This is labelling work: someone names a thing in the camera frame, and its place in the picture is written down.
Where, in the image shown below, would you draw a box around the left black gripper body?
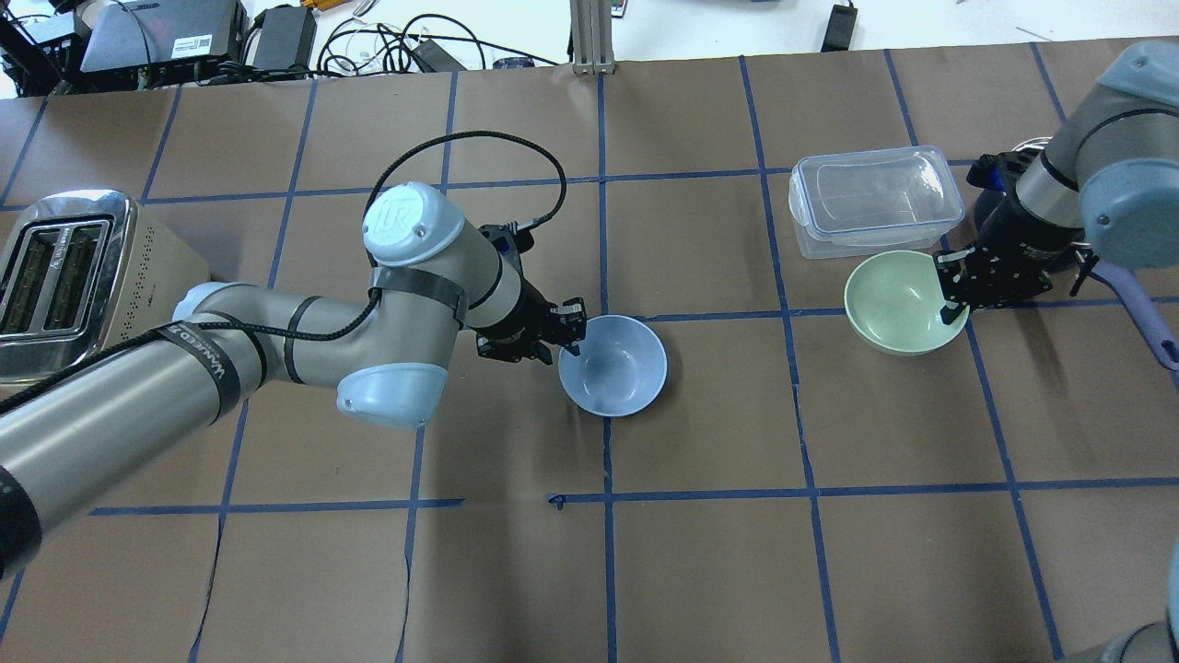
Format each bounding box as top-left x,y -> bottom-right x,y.
468,256 -> 555,365

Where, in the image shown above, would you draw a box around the aluminium frame post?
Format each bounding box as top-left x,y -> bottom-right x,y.
569,1 -> 615,76

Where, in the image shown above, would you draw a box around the grey laptop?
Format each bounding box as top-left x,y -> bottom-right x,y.
80,1 -> 248,76

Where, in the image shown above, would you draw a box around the green bowl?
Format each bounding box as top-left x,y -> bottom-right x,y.
843,250 -> 969,356

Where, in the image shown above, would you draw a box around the cream silver toaster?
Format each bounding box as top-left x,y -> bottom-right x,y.
1,190 -> 210,393

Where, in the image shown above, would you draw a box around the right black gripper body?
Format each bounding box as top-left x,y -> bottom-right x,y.
957,192 -> 1079,309

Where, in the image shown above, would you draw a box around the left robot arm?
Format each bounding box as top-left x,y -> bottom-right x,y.
1,183 -> 590,578

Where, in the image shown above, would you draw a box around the tangled black cables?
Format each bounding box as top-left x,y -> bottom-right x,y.
318,13 -> 564,76

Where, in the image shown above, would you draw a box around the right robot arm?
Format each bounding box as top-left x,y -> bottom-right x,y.
934,41 -> 1178,326

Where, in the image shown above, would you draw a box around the black power adapter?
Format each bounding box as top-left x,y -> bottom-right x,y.
249,5 -> 316,78

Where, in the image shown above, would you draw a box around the blue bowl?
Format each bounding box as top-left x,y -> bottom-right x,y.
556,314 -> 667,418

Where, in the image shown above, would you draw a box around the clear plastic food container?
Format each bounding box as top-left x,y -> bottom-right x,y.
788,145 -> 967,260

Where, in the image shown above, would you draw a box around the dark blue saucepan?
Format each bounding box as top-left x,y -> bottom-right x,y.
967,137 -> 1178,374

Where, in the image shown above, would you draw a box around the small black adapter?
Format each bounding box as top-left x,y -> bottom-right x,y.
821,1 -> 858,52

